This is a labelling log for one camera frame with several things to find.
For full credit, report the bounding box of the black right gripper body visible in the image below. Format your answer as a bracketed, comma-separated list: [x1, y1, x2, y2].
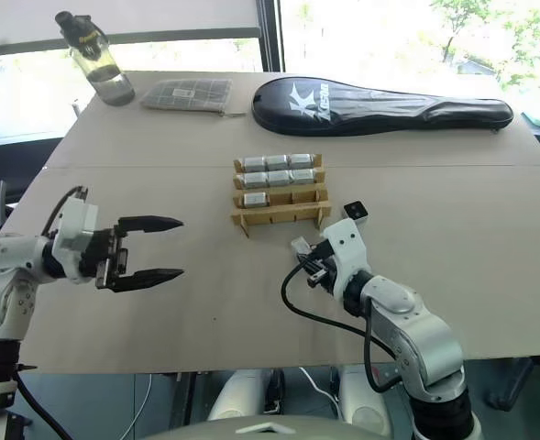
[304, 254, 345, 295]

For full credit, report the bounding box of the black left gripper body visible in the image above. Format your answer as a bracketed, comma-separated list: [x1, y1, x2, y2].
[79, 225, 129, 291]

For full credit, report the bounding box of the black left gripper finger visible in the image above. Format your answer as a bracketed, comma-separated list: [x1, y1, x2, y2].
[116, 214, 185, 237]
[110, 268, 186, 294]

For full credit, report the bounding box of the wooden battery rack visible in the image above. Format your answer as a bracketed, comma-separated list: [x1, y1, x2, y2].
[230, 152, 334, 239]

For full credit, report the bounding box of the white robot leg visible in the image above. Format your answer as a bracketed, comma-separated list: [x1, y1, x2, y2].
[336, 363, 392, 437]
[206, 368, 276, 423]

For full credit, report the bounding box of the grey mesh zip pouch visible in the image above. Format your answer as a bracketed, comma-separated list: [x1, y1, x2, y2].
[139, 78, 247, 117]

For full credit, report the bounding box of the black racket cover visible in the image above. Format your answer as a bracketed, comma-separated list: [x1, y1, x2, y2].
[250, 76, 514, 138]

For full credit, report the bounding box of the grey robot torso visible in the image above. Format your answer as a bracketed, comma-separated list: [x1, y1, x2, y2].
[143, 413, 418, 440]

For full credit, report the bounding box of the clear water bottle black lid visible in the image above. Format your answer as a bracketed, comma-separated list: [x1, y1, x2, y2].
[54, 10, 137, 107]

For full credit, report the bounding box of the white roller blind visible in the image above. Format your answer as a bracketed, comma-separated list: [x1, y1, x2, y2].
[0, 0, 262, 60]

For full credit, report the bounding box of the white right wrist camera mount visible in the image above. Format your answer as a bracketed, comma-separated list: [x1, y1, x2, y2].
[318, 219, 373, 307]

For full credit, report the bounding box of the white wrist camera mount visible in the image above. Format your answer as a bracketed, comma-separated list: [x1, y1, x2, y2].
[51, 195, 100, 281]
[318, 219, 373, 307]

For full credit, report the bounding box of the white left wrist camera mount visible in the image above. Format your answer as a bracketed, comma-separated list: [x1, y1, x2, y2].
[51, 195, 100, 281]

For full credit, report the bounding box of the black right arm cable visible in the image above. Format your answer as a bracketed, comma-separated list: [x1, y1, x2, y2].
[281, 263, 418, 395]

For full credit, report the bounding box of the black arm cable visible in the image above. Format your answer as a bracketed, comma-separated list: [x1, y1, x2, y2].
[281, 263, 418, 395]
[39, 184, 90, 239]

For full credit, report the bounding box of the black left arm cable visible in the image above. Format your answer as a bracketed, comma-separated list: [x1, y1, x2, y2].
[39, 184, 90, 239]

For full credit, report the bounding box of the white cable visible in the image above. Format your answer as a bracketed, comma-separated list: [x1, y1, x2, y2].
[296, 366, 345, 410]

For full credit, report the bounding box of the black body cable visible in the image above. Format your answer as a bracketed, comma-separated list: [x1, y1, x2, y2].
[13, 364, 77, 440]

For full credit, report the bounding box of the black window frame post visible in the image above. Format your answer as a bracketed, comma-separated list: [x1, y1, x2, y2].
[254, 0, 287, 73]

